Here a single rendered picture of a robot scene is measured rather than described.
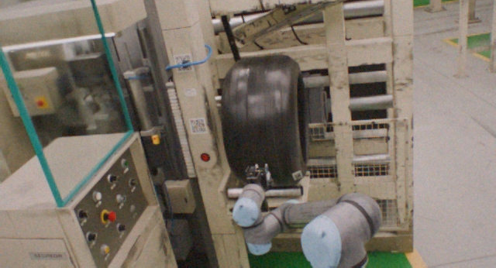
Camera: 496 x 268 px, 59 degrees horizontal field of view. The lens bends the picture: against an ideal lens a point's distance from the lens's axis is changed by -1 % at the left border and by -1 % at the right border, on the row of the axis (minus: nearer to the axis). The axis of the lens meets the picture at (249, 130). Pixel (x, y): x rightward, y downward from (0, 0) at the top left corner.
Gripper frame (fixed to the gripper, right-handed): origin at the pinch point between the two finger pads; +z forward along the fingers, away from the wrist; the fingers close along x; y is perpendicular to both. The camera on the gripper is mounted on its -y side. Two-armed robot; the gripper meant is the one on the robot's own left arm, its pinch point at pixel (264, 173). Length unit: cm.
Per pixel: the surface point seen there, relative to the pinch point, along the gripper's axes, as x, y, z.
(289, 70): -9.9, 33.1, 26.6
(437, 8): -205, -13, 770
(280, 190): -0.8, -19.4, 24.4
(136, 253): 55, -29, -9
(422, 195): -80, -95, 161
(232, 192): 21.1, -19.4, 24.5
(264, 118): -0.8, 18.5, 9.5
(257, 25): 8, 49, 63
